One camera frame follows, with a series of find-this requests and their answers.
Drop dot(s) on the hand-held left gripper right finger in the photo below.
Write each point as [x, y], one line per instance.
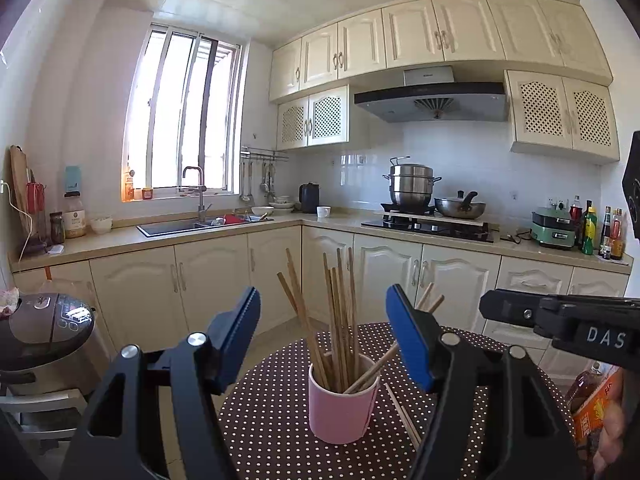
[407, 337]

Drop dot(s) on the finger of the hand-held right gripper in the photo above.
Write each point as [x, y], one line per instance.
[510, 310]

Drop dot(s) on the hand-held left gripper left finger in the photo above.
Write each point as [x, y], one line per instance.
[240, 335]

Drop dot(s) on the bunch of wooden chopsticks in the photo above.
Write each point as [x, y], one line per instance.
[340, 310]

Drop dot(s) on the pink cup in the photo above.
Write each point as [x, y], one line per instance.
[340, 415]

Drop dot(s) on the person's right hand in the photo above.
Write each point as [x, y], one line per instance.
[612, 440]

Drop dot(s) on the amber liquid bottle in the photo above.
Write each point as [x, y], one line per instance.
[580, 390]

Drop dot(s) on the green electric cooker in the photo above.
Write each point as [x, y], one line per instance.
[552, 232]

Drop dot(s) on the dark sauce bottle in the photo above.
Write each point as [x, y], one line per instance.
[606, 237]

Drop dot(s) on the green yellow bottle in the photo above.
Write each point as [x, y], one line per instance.
[589, 232]

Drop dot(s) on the orange snack bag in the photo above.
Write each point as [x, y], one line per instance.
[590, 425]

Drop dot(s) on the red cap cola bottle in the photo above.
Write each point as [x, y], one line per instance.
[576, 220]

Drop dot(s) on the brown polka dot tablecloth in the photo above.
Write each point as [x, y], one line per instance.
[280, 435]

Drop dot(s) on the black gas stove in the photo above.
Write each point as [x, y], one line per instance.
[430, 230]

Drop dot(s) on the steel wok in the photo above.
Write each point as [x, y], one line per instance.
[460, 208]

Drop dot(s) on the red plastic basin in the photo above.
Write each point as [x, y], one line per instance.
[235, 220]

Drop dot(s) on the steel sink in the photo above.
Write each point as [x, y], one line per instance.
[170, 227]

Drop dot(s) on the steel faucet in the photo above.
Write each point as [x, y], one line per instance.
[201, 205]

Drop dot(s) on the stack of white bowls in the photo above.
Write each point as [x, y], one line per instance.
[282, 205]

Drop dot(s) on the white mug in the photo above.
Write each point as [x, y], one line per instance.
[323, 212]

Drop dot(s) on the steel steamer pot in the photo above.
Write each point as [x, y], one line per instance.
[411, 187]

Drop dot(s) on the black electric kettle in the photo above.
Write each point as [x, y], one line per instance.
[309, 200]

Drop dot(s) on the small orange jar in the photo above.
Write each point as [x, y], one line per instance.
[147, 193]

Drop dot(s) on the small white bowl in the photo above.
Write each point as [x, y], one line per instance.
[101, 225]

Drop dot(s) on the orange bottle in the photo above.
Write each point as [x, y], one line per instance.
[130, 189]

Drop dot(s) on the dark rice cooker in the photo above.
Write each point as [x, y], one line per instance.
[50, 330]

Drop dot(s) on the large beige jar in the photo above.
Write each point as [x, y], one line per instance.
[75, 220]

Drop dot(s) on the cream lattice door cabinet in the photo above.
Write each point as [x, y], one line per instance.
[562, 115]
[325, 117]

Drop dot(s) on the small white box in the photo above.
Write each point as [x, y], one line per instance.
[54, 249]

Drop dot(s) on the small dark jar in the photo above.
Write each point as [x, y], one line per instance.
[57, 230]

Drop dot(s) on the metal shelf rack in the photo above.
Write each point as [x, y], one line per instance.
[40, 410]

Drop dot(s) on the black range hood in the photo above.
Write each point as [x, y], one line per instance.
[430, 102]

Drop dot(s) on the blue card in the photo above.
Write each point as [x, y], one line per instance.
[73, 178]

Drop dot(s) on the sliding window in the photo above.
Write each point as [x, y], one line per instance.
[180, 110]

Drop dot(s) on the pink cloth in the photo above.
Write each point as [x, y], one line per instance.
[7, 305]

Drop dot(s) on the wooden cutting board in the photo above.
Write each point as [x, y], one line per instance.
[21, 195]

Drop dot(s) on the cream upper cabinets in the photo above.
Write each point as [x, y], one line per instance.
[450, 35]

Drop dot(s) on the wall socket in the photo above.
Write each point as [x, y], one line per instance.
[559, 203]

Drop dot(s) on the utensil rail with ladles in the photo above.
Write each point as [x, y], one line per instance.
[262, 152]

